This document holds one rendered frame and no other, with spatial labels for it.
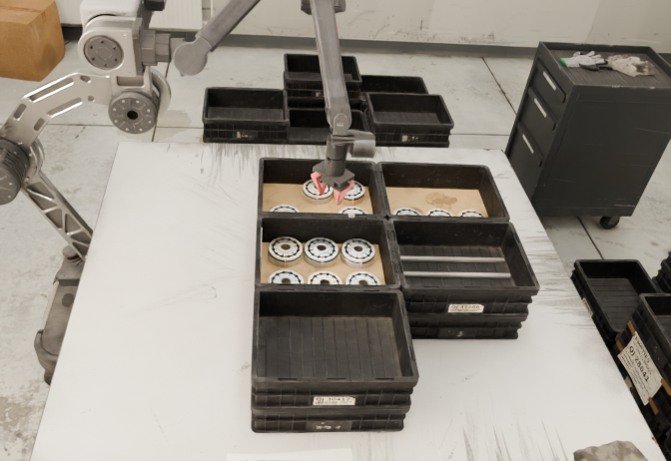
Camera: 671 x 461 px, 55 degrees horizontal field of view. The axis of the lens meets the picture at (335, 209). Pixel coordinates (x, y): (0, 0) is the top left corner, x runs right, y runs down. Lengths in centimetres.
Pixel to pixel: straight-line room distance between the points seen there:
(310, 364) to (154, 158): 121
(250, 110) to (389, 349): 183
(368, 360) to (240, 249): 67
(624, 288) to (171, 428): 205
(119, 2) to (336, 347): 104
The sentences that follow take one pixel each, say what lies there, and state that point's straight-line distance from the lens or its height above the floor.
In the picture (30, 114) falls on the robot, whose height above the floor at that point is 106.
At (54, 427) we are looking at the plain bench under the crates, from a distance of 181.
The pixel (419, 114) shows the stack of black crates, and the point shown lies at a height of 49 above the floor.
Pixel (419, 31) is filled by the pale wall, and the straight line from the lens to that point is 514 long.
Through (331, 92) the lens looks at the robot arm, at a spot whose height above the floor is 138.
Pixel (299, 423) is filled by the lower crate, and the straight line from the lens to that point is 170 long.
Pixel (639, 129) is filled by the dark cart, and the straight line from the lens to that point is 341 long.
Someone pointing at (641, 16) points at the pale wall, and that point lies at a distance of 576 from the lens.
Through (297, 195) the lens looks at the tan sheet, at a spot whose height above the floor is 83.
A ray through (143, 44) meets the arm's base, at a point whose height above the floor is 147.
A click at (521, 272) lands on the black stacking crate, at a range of 198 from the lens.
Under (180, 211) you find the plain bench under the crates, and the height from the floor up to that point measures 70.
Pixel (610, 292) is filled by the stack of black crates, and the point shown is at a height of 27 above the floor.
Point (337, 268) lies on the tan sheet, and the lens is 193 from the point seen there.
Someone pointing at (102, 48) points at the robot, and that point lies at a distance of 166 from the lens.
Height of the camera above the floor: 218
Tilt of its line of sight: 39 degrees down
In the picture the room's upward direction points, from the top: 7 degrees clockwise
